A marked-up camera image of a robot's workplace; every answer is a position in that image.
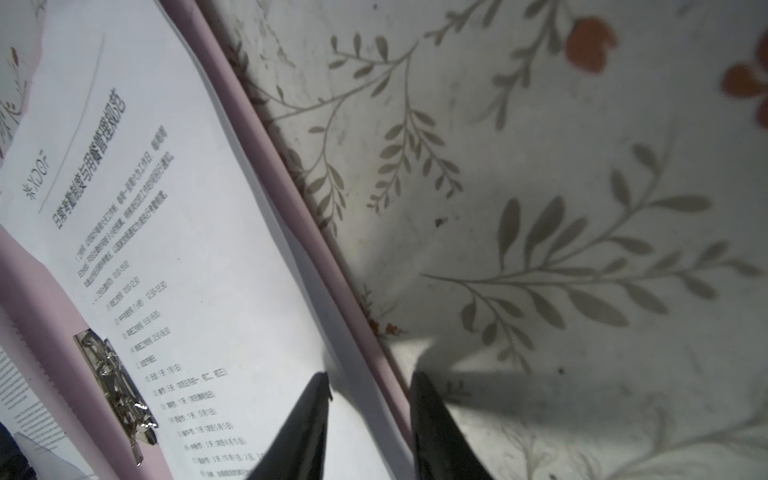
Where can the floral patterned table mat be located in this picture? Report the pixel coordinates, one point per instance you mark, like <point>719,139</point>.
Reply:
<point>556,210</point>

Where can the white printed paper sheet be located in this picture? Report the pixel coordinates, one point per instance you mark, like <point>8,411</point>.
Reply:
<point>33,443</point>

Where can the pink file folder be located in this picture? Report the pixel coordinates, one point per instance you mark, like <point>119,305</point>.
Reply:
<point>46,320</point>

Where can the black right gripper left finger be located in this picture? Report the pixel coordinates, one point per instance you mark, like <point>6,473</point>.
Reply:
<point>298,451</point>

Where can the white sheet with XDOF header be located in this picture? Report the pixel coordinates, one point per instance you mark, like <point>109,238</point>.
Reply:
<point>127,183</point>

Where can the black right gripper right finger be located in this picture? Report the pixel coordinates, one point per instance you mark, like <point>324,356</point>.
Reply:
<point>440,449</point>

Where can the silver folder clip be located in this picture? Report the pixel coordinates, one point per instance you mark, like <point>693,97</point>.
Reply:
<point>126,402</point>

